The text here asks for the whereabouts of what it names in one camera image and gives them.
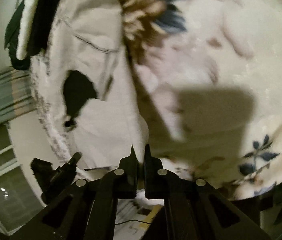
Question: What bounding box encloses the beige small garment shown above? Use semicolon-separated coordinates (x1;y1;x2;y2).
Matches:
31;0;148;168

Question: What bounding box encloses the grey striped curtain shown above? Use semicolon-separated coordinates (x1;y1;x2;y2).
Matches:
0;68;35;124

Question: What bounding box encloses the floral fleece blanket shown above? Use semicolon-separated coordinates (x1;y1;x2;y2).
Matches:
75;0;282;201

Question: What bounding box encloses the dark green garment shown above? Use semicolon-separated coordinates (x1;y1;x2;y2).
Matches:
4;0;25;49

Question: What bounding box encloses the black folded garment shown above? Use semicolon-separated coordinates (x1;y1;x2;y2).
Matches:
6;0;60;70

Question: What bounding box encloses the white folded garment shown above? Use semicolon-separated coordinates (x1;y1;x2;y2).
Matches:
16;0;39;61

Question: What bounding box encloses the white window frame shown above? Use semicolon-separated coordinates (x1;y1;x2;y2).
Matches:
0;145;43;235

